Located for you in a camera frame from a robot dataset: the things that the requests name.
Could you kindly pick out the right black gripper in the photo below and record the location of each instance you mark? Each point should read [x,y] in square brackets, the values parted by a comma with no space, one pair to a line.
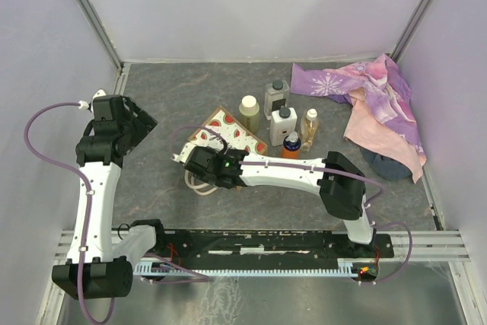
[212,151]

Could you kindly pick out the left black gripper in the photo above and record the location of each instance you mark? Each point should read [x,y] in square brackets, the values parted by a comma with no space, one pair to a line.
[144,122]

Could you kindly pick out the brown canvas tote bag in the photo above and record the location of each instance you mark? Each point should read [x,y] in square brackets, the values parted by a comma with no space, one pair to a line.
[234,133]

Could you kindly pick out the cream lid green jar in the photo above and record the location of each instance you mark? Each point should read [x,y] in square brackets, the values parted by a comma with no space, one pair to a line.
[249,113]

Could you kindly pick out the white square bottle grey cap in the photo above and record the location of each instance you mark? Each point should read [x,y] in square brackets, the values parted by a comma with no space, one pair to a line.
[283,123]

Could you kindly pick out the clear bottle dark cap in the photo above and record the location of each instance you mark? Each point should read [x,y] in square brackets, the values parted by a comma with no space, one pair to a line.
[276,97]

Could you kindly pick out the amber bottle white cap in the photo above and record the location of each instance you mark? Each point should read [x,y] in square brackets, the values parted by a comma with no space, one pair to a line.
[308,128]

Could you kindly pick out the purple pink patterned cloth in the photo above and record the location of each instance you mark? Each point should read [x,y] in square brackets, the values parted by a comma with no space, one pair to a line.
[381,119]

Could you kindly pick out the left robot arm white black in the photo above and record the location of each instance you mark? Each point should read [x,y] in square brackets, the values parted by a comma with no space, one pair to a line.
[95,267]

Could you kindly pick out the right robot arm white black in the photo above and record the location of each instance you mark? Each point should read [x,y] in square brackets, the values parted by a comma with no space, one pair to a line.
[334,179]

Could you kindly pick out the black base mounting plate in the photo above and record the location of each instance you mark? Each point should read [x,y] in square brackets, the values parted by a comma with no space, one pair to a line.
[264,249]

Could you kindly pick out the dark blue object under cloth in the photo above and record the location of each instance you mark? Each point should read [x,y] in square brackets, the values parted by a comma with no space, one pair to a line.
[385,167]

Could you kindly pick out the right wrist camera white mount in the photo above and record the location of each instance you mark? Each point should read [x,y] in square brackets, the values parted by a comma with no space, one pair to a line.
[183,156]

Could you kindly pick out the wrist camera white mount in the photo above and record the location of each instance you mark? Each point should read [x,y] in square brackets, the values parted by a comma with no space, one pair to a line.
[87,104]
[183,156]

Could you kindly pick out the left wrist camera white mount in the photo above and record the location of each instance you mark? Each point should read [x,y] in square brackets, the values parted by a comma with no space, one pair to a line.
[87,104]

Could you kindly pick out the light blue slotted cable duct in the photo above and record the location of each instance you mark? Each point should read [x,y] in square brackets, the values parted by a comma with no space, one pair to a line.
[153,268]

